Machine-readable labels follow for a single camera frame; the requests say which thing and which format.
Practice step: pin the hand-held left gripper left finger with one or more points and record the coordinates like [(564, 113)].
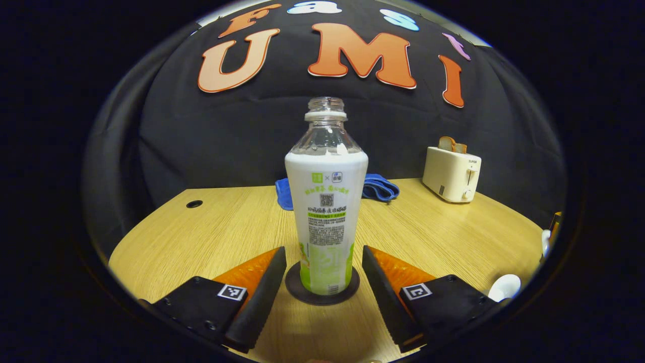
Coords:
[(262, 302)]

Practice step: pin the blue towel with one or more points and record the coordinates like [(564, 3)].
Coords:
[(380, 187)]

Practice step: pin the black backdrop cloth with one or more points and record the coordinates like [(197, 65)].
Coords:
[(227, 141)]

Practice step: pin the white toaster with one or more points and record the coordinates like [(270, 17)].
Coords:
[(451, 176)]

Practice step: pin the dark round coaster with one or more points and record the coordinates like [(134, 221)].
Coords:
[(295, 292)]

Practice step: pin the brown toast slice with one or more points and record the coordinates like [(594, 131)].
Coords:
[(446, 143), (461, 148)]

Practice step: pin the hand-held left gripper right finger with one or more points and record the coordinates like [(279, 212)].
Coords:
[(385, 302)]

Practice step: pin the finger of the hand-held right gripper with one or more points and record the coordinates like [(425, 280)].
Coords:
[(556, 229)]

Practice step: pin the clear water bottle green label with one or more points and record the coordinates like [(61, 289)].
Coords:
[(326, 201)]

